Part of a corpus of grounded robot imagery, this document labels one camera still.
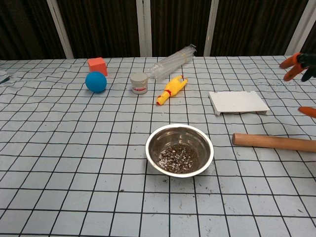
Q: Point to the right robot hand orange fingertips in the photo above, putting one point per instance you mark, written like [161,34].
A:
[300,61]

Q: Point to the wooden rolling pin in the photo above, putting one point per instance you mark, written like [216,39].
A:
[271,142]

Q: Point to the stainless steel bowl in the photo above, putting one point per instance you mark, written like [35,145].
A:
[158,145]

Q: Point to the white plastic board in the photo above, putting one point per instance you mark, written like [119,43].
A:
[238,102]

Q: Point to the bundle of clear plastic tubes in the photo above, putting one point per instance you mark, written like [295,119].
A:
[170,64]

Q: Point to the yellow rubber chicken toy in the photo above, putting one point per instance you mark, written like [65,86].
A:
[172,89]

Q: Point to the small grey-lidded white jar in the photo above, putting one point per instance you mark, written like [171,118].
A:
[139,84]

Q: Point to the orange cube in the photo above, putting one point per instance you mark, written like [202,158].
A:
[97,64]

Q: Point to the blue ball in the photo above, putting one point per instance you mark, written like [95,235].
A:
[96,82]

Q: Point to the grid-patterned tablecloth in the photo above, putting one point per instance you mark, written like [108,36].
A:
[74,148]

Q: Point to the white frame post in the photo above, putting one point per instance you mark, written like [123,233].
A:
[300,29]
[210,27]
[144,27]
[60,29]

